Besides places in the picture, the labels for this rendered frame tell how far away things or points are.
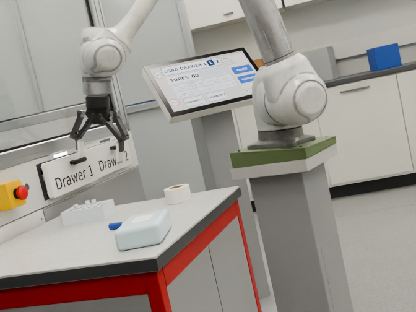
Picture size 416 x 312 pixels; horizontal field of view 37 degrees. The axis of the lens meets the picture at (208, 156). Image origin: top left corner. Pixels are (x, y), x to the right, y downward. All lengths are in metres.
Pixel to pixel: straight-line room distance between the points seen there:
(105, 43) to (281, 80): 0.53
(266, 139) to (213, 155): 0.71
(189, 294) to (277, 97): 0.77
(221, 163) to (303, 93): 1.03
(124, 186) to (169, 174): 1.29
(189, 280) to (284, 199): 0.82
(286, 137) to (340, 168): 2.78
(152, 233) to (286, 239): 0.95
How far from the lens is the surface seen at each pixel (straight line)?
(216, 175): 2.78
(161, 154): 3.68
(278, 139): 2.07
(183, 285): 1.31
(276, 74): 1.88
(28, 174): 1.90
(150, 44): 3.65
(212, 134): 2.77
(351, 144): 4.81
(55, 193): 1.94
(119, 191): 2.37
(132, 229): 1.25
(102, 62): 1.76
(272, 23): 1.89
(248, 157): 2.07
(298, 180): 2.04
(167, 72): 2.75
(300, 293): 2.18
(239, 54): 2.93
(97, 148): 2.23
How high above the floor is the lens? 1.04
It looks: 6 degrees down
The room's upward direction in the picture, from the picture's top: 12 degrees counter-clockwise
